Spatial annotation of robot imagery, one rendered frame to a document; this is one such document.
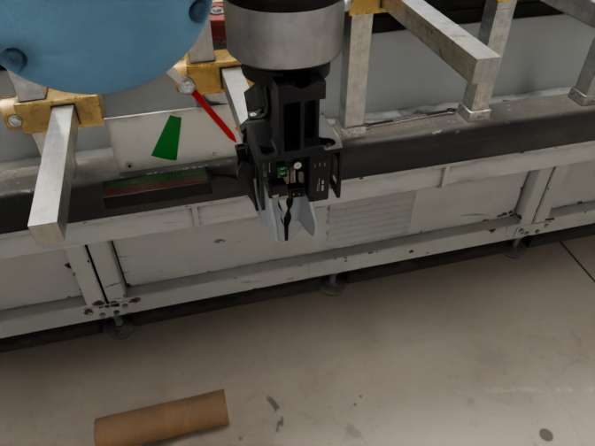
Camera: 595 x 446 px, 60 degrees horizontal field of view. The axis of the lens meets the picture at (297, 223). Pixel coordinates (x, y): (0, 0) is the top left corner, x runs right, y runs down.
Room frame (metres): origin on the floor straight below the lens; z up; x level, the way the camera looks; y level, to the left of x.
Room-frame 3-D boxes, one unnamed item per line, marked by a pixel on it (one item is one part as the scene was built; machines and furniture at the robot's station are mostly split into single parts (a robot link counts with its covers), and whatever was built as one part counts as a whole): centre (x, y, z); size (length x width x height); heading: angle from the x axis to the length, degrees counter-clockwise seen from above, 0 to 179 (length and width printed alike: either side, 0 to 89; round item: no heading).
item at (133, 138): (0.72, 0.17, 0.75); 0.26 x 0.01 x 0.10; 105
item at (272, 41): (0.39, 0.01, 1.05); 0.10 x 0.09 x 0.05; 105
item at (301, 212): (0.39, -0.01, 0.86); 0.06 x 0.03 x 0.09; 15
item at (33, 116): (0.70, 0.37, 0.82); 0.13 x 0.06 x 0.05; 105
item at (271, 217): (0.39, 0.02, 0.86); 0.06 x 0.03 x 0.09; 15
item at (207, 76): (0.76, 0.12, 0.85); 0.13 x 0.06 x 0.05; 105
